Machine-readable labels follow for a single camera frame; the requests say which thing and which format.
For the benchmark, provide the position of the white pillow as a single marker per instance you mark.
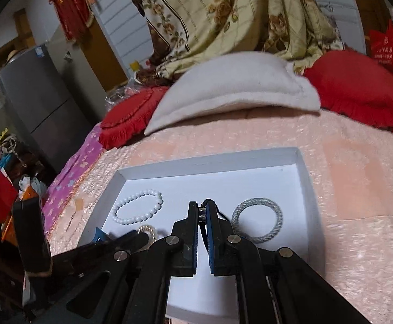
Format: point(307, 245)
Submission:
point(233, 84)

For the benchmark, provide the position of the clear plastic bag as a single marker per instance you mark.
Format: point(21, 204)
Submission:
point(122, 94)

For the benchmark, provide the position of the pink textured blanket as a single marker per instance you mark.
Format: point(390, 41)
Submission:
point(352, 209)

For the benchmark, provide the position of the red shopping bag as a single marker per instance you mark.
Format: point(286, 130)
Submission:
point(389, 50)

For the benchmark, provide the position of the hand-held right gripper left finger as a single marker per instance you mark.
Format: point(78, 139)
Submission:
point(195, 243)

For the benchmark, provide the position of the floral quilt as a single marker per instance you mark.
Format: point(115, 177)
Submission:
point(216, 17)

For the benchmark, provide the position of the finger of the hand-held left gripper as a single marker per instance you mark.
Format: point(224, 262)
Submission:
point(135, 239)
point(98, 235)

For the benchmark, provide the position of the purple butterfly print sheet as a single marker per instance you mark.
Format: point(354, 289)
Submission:
point(75, 175)

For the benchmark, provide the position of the small metal pin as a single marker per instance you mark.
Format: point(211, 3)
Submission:
point(70, 222)

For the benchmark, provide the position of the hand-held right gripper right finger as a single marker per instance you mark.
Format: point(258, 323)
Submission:
point(209, 243)

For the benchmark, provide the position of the tan paper scrap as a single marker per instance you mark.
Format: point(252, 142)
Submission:
point(78, 204)

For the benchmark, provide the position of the orange packet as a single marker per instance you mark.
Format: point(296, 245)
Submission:
point(14, 229)

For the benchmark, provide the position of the red hanging decoration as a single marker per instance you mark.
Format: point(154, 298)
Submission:
point(73, 6)

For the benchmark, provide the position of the white cardboard box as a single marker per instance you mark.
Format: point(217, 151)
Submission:
point(267, 192)

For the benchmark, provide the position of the grey refrigerator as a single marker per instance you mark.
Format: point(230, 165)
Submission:
point(37, 101)

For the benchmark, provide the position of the red frilled pillow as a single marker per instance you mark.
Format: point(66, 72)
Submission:
point(358, 87)
point(129, 114)

